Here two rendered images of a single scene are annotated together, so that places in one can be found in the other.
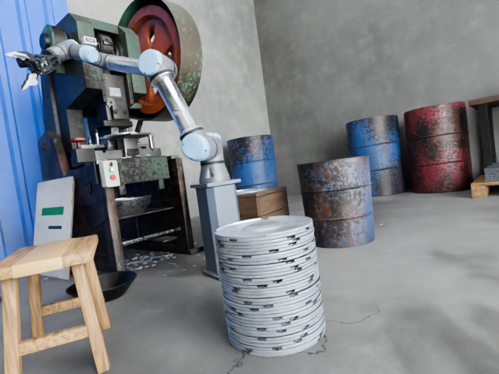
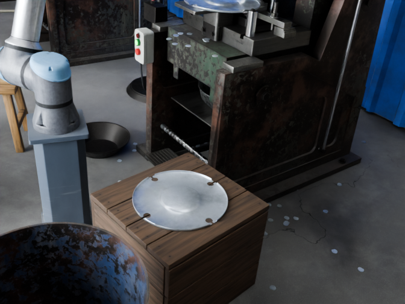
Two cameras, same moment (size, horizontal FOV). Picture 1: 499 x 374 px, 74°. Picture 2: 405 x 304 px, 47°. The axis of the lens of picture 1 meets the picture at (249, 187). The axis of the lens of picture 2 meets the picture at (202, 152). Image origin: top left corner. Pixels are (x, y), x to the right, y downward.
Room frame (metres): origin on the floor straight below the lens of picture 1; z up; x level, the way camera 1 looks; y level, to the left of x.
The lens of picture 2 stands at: (2.37, -1.04, 1.22)
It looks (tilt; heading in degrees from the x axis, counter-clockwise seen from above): 32 degrees down; 102
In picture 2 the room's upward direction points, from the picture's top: 5 degrees clockwise
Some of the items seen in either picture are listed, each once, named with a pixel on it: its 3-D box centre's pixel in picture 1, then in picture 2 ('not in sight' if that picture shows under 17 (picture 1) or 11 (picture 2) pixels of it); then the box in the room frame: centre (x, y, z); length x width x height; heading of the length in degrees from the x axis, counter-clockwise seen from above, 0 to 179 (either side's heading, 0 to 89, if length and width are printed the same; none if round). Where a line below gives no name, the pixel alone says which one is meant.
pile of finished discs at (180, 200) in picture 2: (244, 191); (180, 198); (2.09, 0.03, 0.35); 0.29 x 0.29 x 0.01
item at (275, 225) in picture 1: (263, 225); not in sight; (0.98, -0.03, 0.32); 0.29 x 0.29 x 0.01
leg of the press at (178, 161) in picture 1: (147, 188); (305, 95); (2.41, 0.74, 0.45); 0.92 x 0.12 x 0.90; 50
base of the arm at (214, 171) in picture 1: (213, 171); (55, 110); (1.62, 0.16, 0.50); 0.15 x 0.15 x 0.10
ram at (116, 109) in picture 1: (112, 98); not in sight; (2.09, 0.77, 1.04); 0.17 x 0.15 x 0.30; 50
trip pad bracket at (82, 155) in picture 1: (85, 165); (155, 24); (1.73, 0.83, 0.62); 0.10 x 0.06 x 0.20; 140
